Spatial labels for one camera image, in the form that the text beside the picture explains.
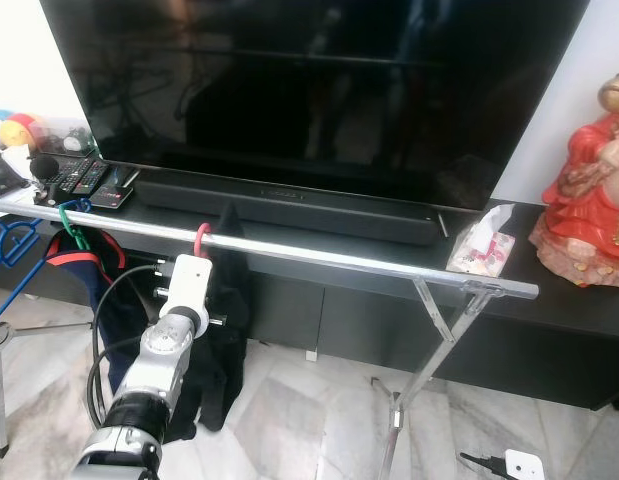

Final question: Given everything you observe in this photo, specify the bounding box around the red plastic hanger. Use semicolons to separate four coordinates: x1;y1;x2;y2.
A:
192;221;214;259
46;247;102;271

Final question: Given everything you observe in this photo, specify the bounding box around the green plastic hanger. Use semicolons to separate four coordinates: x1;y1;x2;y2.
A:
57;198;92;253

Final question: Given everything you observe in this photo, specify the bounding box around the red robed figure statue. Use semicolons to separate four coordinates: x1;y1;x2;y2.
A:
529;72;619;291

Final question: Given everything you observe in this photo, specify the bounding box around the black television console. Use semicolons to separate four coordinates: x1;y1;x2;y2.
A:
0;150;619;411

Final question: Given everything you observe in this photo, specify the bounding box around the pink white tissue pack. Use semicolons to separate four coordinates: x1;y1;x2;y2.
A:
446;203;517;278

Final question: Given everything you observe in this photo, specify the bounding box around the chrome clothes rack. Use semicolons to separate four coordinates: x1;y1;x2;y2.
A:
0;198;542;480

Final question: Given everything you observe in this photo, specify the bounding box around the black flat screen television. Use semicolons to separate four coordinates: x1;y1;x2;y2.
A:
39;0;592;211

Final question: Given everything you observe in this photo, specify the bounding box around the black soundbar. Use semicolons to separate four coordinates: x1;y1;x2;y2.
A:
134;168;442;247

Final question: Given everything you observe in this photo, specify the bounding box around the black garment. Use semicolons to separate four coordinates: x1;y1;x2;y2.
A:
164;203;258;443

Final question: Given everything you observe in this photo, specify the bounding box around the small black box red label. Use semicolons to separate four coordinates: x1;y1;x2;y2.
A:
89;180;138;211

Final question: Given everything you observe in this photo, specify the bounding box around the black remote control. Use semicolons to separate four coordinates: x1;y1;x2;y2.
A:
52;156;93;199
77;160;113;196

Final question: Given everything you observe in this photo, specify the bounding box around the black microphone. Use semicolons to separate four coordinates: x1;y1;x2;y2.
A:
29;153;66;206

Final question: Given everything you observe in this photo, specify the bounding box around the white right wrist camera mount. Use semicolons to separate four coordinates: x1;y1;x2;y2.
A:
504;450;546;480

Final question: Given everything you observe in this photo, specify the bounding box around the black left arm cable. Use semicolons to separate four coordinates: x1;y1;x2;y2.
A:
84;262;170;431

